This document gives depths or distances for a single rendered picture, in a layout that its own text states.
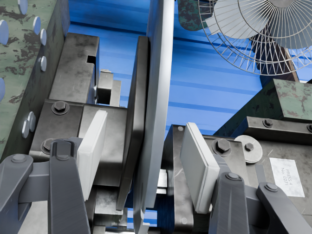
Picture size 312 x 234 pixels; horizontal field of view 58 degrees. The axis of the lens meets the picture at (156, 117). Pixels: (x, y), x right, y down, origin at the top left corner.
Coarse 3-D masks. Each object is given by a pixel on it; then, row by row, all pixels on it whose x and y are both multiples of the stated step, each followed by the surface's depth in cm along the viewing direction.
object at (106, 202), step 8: (104, 192) 47; (112, 192) 47; (96, 200) 46; (104, 200) 46; (112, 200) 46; (96, 208) 45; (104, 208) 45; (112, 208) 46; (96, 216) 46; (104, 216) 46; (112, 216) 46; (120, 216) 46; (96, 224) 51; (104, 224) 51; (112, 224) 51
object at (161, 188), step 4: (160, 172) 53; (164, 172) 54; (160, 176) 53; (164, 176) 53; (160, 180) 52; (164, 180) 52; (160, 184) 52; (164, 184) 52; (160, 188) 52; (164, 188) 53; (156, 192) 52; (160, 192) 52; (164, 192) 52; (156, 196) 53; (160, 196) 53
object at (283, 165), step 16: (208, 144) 48; (224, 144) 47; (240, 144) 49; (256, 144) 52; (272, 144) 54; (288, 144) 55; (240, 160) 47; (256, 160) 50; (272, 160) 52; (288, 160) 53; (304, 160) 53; (256, 176) 50; (272, 176) 50; (288, 176) 51; (304, 176) 51; (288, 192) 49; (304, 192) 50; (304, 208) 48
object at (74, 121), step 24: (144, 48) 31; (144, 72) 29; (144, 96) 28; (48, 120) 38; (72, 120) 38; (120, 120) 40; (144, 120) 26; (48, 144) 35; (120, 144) 38; (120, 168) 37; (120, 192) 38
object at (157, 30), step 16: (160, 0) 21; (160, 16) 20; (160, 32) 18; (160, 48) 18; (160, 64) 18; (160, 80) 18; (160, 96) 18; (160, 112) 18; (160, 128) 18; (144, 144) 24; (160, 144) 18; (144, 160) 23; (160, 160) 18; (144, 176) 21; (144, 192) 20; (144, 208) 21; (144, 224) 22
